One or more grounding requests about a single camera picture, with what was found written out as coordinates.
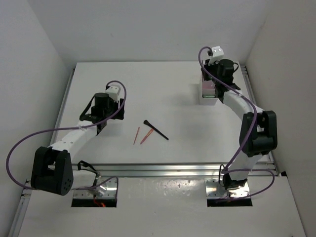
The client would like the black powder brush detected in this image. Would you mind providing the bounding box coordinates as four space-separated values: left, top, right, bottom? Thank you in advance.
143 120 169 140

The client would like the rose gold brush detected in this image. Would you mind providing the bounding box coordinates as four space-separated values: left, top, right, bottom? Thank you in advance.
140 129 154 145

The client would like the green tube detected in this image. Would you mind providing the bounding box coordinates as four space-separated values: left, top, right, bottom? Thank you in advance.
202 95 216 98

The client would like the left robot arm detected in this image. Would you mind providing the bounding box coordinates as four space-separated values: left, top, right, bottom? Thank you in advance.
31 89 124 196

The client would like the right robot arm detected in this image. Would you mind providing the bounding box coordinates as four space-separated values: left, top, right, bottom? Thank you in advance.
201 59 277 190

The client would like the clear acrylic organizer box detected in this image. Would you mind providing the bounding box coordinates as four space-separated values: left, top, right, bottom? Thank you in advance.
198 75 218 106

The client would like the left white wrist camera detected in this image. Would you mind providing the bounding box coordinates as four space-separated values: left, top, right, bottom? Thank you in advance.
105 85 121 101

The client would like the aluminium front rail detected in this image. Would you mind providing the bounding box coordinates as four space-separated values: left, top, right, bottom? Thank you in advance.
71 162 277 177

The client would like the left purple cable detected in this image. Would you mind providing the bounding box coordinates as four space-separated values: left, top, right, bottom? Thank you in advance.
5 80 128 196

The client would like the purple cable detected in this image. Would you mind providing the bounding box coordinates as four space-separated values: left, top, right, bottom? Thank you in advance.
5 80 128 196
198 46 276 200

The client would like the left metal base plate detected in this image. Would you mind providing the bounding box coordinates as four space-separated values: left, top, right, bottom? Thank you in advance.
73 177 119 200

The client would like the metal base plate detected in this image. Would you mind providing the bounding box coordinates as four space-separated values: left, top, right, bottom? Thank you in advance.
73 177 119 200
205 178 250 199

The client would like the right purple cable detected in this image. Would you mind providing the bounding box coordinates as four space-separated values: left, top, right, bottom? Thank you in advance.
198 46 276 200

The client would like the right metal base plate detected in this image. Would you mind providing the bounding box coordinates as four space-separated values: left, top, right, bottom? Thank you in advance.
205 178 250 199

